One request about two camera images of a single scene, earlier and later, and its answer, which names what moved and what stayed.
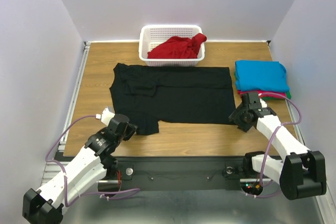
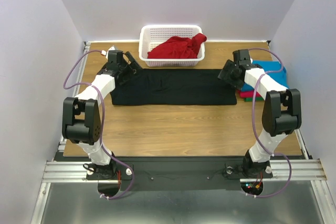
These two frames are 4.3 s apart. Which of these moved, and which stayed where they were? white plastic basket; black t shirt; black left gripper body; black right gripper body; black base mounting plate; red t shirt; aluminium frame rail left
Moved: black t shirt; black left gripper body; black right gripper body
Stayed: black base mounting plate; red t shirt; aluminium frame rail left; white plastic basket
